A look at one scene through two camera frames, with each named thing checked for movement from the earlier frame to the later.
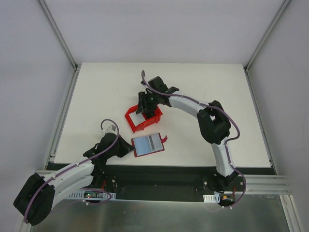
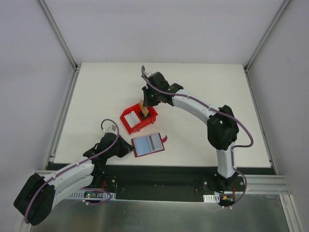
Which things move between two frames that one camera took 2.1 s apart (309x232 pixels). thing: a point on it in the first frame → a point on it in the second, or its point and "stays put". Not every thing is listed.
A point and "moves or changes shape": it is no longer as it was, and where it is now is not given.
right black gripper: (146, 106) → (147, 99)
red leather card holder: (148, 144) stays put
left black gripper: (124, 147) stays put
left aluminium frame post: (58, 34) stays put
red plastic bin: (141, 126) moves or changes shape
